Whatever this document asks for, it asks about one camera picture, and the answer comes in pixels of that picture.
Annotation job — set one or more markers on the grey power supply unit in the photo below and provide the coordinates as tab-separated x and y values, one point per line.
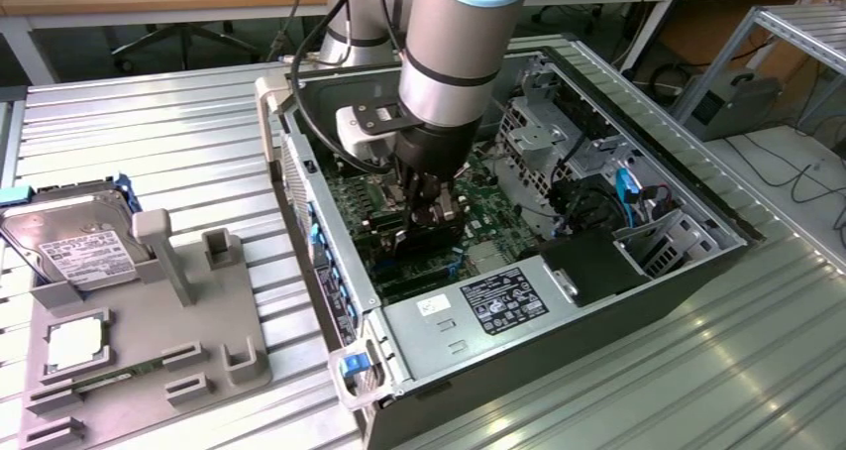
423	341

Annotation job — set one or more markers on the black expansion slot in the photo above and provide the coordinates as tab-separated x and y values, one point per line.
423	284

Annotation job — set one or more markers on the black graphics card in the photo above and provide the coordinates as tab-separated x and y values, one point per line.
426	242

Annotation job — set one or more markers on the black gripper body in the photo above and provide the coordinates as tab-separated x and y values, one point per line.
436	147

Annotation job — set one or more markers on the black office chair base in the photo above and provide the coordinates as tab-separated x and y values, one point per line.
188	33

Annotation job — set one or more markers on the CPU socket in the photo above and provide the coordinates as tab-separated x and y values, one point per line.
392	194

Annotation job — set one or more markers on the blue case latch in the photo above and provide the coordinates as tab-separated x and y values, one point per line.
354	363

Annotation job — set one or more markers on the metal disk bay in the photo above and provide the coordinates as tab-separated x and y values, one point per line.
535	138

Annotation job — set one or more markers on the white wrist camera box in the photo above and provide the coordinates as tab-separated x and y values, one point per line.
356	138

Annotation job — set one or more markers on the green loose RAM stick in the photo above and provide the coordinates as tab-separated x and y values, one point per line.
126	371

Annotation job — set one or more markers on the silver chipset heatsink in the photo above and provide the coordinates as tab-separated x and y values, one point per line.
488	254

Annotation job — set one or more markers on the black plastic fan shroud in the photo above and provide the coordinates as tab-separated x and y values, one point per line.
582	266

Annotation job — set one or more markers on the grey plastic parts rack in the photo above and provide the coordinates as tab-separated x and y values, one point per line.
146	331

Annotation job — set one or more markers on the green motherboard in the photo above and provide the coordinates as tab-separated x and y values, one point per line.
502	212

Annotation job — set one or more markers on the silver CPU chip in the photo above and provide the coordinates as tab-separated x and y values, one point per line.
76	346

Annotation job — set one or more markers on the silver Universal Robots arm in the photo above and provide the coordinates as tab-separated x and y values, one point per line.
450	48

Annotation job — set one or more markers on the open black PC case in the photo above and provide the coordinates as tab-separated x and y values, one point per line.
529	371

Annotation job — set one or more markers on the wooden desk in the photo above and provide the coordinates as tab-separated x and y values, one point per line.
79	4

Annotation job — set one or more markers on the silver hard disk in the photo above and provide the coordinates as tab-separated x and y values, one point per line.
72	252

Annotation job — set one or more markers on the silver perforated drive cage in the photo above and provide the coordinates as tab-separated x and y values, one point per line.
667	252

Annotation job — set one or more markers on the installed RAM stick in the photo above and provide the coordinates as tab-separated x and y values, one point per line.
380	220

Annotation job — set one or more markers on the aluminium profile frame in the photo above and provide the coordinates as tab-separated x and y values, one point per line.
793	24

